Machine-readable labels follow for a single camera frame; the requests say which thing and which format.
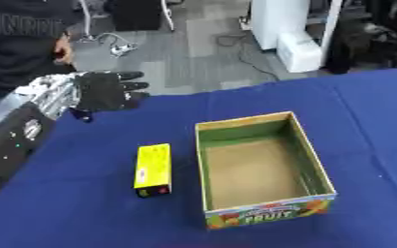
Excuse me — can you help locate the open cardboard box green inside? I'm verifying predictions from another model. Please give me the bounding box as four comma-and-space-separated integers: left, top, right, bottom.
193, 110, 340, 231

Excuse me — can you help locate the yellow rectangular box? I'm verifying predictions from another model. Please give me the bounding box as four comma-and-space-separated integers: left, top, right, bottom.
132, 142, 173, 199

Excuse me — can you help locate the black cable on floor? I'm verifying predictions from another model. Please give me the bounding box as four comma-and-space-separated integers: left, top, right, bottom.
213, 32, 282, 82

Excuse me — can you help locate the white cabinet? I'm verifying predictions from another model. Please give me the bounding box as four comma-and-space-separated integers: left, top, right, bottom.
247, 0, 345, 74

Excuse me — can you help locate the white power strip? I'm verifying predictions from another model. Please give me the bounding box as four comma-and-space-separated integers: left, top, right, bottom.
108, 44, 137, 56

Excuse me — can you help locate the person's hand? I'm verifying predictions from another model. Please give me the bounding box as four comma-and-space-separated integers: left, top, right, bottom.
52, 31, 76, 66

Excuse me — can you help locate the person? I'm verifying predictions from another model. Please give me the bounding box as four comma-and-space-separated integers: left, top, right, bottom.
0, 0, 83, 108

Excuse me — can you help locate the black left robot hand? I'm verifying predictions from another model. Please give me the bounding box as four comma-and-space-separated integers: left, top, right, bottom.
68, 71, 153, 124

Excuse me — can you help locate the black chair with white frame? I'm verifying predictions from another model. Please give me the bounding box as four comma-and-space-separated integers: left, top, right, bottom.
76, 0, 177, 43

